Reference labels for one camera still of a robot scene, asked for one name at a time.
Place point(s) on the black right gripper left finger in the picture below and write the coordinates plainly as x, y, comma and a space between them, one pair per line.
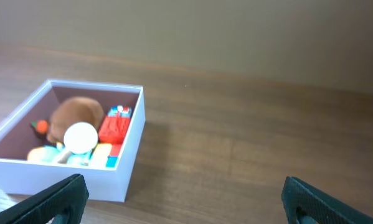
63, 202

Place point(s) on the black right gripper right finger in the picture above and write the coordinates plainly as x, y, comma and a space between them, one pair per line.
304, 203

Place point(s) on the yellow blue duck toy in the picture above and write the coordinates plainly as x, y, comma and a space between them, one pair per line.
48, 154

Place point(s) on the colourful two-by-two cube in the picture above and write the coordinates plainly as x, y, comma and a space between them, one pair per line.
105, 155

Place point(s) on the white wooden rattle drum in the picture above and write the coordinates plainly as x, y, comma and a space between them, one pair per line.
79, 141

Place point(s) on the white pink-lined box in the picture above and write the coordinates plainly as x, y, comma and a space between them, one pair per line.
17, 176

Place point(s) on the red toy fire truck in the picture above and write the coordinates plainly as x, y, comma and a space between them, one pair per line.
115, 125

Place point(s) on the brown plush toy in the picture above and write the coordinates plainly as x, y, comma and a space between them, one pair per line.
72, 110

